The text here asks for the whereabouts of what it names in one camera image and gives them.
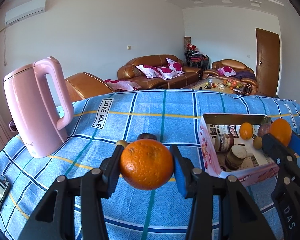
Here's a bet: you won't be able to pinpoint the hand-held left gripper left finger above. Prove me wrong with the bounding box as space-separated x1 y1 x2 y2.
17 144 126 240

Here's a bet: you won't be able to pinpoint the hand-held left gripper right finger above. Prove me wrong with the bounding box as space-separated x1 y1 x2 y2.
169 144 277 240

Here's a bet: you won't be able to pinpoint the orange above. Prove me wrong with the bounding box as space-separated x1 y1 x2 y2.
269 119 292 147
119 139 174 190
239 122 253 140

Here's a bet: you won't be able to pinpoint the large purple passion fruit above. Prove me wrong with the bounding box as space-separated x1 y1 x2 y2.
257 124 272 138

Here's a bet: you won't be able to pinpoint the pink cardboard box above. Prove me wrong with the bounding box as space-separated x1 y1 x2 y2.
199 114 282 187

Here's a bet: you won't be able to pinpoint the printed paper sheet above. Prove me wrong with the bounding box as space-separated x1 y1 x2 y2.
207 123 276 173

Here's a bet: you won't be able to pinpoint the small wrinkled passion fruit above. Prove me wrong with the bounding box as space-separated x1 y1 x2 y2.
137 133 157 142

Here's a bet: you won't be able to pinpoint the blue plaid tablecloth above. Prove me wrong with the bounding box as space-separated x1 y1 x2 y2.
0 89 300 240

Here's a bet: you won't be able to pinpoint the purple cloth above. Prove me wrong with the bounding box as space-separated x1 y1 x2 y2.
236 71 256 81

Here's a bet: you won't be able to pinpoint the floral sofa cloth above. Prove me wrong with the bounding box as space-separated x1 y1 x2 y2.
104 79 142 91

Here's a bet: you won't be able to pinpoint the brown leather sofa section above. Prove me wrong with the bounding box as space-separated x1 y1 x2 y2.
64 72 115 103

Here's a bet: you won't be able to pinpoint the brown wooden door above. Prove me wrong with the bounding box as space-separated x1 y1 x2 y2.
255 27 281 97

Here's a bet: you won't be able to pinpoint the wooden coffee table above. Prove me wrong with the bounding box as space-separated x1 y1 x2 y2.
181 76 251 96

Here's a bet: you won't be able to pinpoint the white red floral pillow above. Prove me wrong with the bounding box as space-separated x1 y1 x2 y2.
136 65 163 79
157 66 180 79
217 67 237 77
166 58 186 74

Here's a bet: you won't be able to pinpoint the pink electric kettle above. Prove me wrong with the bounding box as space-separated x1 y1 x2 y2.
3 57 75 159

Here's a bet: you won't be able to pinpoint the brown leather armchair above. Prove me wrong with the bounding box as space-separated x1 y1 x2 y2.
203 59 258 91

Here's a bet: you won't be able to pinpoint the brown leather three-seat sofa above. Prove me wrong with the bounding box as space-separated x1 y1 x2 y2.
117 55 203 90

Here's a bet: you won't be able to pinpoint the stacked dark chairs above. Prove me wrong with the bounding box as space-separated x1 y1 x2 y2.
185 47 210 71

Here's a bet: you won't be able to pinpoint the tall brown cylinder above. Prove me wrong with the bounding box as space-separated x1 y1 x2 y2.
184 37 192 55

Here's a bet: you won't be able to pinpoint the white air conditioner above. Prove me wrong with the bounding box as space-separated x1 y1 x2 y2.
5 0 46 26

